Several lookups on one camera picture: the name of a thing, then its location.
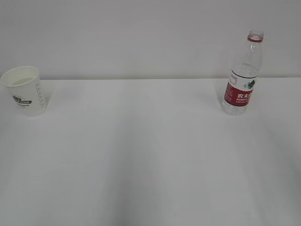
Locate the clear water bottle red label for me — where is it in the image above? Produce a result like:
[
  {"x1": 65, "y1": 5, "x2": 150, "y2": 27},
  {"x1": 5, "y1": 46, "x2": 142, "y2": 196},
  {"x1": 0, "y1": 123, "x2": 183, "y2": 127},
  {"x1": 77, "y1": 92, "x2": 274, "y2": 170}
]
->
[{"x1": 222, "y1": 30, "x2": 264, "y2": 116}]

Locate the white paper cup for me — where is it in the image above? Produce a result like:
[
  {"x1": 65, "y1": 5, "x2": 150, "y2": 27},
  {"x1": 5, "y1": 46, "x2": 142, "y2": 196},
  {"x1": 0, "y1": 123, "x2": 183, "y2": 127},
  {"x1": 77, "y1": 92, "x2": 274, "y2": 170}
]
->
[{"x1": 0, "y1": 66, "x2": 46, "y2": 117}]

